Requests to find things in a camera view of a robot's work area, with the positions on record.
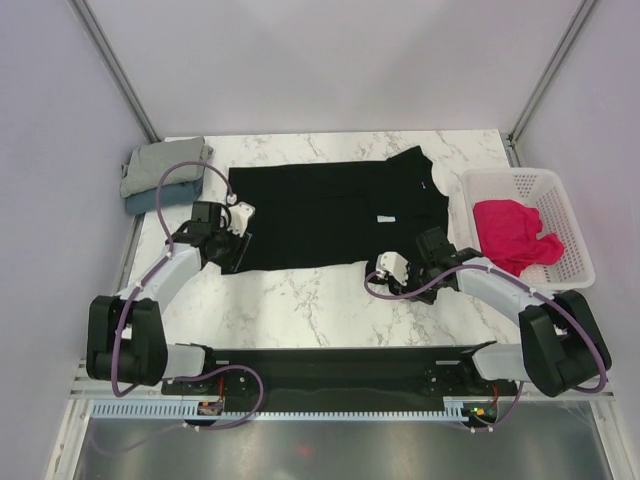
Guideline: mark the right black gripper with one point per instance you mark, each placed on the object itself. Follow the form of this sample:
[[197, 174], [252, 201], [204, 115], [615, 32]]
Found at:
[[409, 287]]

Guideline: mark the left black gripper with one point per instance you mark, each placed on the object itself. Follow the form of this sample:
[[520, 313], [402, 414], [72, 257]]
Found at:
[[239, 245]]

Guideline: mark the black t shirt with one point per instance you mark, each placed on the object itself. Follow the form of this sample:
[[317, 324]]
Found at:
[[326, 214]]

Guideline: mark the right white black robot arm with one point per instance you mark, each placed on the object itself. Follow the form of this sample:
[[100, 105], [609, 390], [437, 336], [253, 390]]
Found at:
[[560, 345]]

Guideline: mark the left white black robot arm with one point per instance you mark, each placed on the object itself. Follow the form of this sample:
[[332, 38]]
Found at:
[[126, 342]]

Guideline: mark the folded blue t shirt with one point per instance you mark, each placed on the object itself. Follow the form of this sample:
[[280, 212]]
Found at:
[[170, 195]]

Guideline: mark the pink t shirt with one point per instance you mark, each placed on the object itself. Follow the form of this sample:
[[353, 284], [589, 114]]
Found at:
[[510, 235]]

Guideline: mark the folded grey t shirt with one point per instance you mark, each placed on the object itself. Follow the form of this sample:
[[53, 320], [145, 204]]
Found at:
[[148, 163]]

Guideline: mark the white plastic basket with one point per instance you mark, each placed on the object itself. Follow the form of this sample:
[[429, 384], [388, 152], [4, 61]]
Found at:
[[543, 190]]

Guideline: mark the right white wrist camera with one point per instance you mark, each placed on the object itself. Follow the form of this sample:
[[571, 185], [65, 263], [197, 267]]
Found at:
[[394, 265]]

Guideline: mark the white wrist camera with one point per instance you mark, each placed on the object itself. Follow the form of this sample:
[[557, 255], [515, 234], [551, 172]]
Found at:
[[394, 265], [240, 215]]

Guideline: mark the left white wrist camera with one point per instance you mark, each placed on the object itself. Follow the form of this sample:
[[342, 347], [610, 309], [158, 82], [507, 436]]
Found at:
[[240, 215]]

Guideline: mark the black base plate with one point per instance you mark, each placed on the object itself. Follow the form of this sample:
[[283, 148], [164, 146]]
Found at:
[[413, 376]]

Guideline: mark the right aluminium corner post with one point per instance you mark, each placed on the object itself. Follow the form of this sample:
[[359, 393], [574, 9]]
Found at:
[[560, 54]]

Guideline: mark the aluminium corner post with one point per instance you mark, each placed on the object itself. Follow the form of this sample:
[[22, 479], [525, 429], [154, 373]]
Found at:
[[106, 52], [560, 54]]

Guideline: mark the white slotted cable duct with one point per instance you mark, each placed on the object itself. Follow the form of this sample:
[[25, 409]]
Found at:
[[192, 410]]

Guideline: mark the left aluminium corner post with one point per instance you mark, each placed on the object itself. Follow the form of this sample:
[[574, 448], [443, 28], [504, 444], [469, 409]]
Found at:
[[106, 52]]

